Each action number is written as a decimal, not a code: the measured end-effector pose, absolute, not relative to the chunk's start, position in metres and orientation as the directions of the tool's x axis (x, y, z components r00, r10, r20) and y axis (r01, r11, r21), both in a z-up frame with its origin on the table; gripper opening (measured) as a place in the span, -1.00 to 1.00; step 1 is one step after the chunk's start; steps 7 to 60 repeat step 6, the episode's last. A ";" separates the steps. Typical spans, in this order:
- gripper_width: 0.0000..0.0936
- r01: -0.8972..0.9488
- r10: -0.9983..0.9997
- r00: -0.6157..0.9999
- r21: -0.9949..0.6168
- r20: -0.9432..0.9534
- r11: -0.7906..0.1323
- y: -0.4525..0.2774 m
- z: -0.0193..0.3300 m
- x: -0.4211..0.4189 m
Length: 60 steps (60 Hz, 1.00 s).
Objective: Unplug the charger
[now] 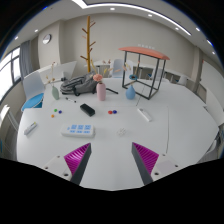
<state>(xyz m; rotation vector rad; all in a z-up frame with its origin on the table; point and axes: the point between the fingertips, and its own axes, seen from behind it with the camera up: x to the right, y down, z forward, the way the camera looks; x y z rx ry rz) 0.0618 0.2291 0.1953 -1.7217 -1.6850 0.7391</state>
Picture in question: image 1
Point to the green vase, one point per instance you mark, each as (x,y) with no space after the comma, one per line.
(55,93)

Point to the round wall clock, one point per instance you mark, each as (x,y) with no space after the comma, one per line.
(47,39)

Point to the red round magnet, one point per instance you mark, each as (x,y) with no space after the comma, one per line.
(110,112)

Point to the black rectangular case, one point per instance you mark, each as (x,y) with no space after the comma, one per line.
(87,110)

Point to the white remote control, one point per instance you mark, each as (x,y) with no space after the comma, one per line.
(30,128)

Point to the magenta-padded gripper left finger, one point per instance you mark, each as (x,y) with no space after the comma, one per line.
(77,159)

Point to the grey backpack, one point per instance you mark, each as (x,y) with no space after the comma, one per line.
(78,85)

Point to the ceiling lights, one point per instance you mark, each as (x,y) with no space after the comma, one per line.
(78,2)

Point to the window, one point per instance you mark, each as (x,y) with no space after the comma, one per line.
(6,71)

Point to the white wall board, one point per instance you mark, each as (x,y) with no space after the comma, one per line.
(213,83)

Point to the grey curtain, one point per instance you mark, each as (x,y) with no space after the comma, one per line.
(26,58)

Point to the pink flower bouquet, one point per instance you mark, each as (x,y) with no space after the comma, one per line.
(97,77)

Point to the wooden coat rack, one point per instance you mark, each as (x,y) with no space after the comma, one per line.
(88,43)

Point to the black marker pen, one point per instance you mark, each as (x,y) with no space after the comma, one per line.
(71,100)

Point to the dried flower stems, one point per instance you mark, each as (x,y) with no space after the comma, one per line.
(132,77)
(52,78)

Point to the white chairs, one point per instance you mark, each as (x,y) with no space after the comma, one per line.
(68,68)

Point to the black-framed orange-topped side table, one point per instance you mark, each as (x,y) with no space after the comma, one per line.
(145,51)

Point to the white chair with blue cushion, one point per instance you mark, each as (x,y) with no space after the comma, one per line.
(33,85)

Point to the white bar-shaped device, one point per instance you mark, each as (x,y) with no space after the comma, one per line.
(144,115)

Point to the pink vase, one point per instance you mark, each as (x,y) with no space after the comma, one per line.
(101,92)

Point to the blue vase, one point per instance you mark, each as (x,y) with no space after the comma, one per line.
(130,93)

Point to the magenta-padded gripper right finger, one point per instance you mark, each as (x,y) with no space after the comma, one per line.
(146,159)

